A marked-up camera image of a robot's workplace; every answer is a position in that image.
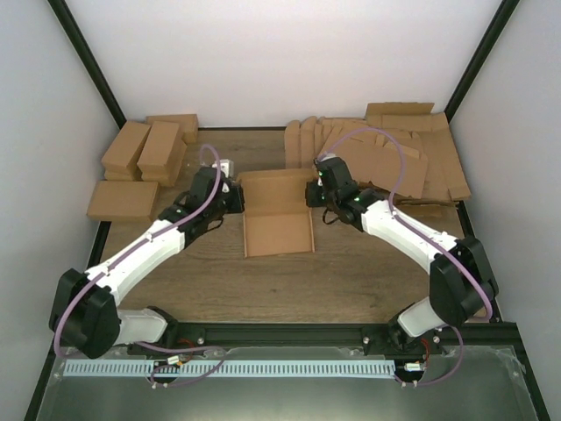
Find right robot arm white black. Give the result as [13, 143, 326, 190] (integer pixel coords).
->
[306, 154, 499, 353]

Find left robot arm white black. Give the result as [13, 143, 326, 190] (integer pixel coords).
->
[49, 160, 244, 359]

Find folded cardboard box middle stack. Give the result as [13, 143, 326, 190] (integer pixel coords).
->
[138, 121, 187, 187]

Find folded cardboard box stack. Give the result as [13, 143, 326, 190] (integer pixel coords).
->
[138, 121, 187, 187]
[102, 121, 151, 182]

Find flat folded cardboard box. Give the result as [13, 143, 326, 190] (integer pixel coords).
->
[87, 181, 160, 223]

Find folded cardboard box left stack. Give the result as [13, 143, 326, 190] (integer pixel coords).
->
[102, 121, 151, 182]

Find stack of flat cardboard blanks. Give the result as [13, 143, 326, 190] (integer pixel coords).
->
[284, 102, 471, 205]

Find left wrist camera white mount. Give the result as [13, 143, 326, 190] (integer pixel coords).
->
[218, 159, 234, 194]

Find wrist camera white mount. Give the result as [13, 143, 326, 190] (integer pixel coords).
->
[314, 153, 337, 165]
[218, 159, 234, 194]

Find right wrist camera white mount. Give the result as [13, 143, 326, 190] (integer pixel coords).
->
[314, 153, 337, 165]

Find black aluminium frame rail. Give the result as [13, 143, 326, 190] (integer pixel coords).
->
[52, 321, 522, 352]

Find light blue slotted cable duct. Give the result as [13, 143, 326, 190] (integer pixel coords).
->
[62, 360, 395, 380]

